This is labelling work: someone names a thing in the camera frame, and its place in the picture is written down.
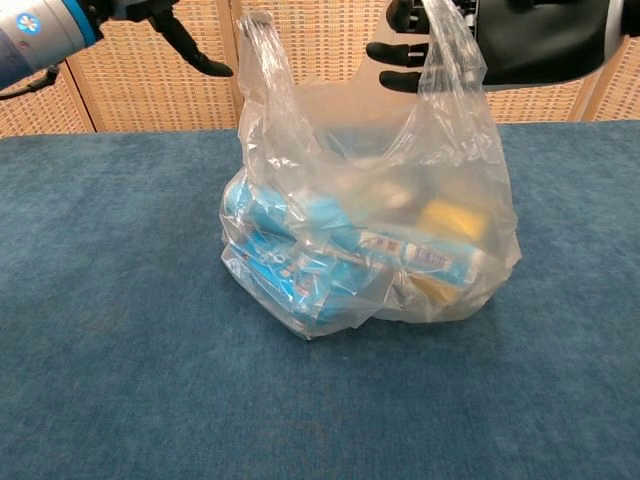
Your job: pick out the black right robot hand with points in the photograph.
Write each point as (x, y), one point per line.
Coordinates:
(540, 40)

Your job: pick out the clear plastic shopping bag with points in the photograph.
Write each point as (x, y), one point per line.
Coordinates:
(400, 160)

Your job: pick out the thick yellow sponge block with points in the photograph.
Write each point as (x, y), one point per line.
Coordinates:
(452, 220)

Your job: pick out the flat yellow packet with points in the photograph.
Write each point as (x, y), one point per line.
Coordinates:
(432, 292)

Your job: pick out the long blue toothpaste box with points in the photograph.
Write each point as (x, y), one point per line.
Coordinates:
(325, 220)

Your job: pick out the blue printed snack packet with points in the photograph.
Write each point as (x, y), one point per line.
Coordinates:
(280, 280)

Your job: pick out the woven rattan folding screen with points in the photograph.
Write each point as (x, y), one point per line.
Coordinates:
(150, 90)

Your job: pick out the teal velvet tablecloth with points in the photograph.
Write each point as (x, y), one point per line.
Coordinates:
(125, 325)

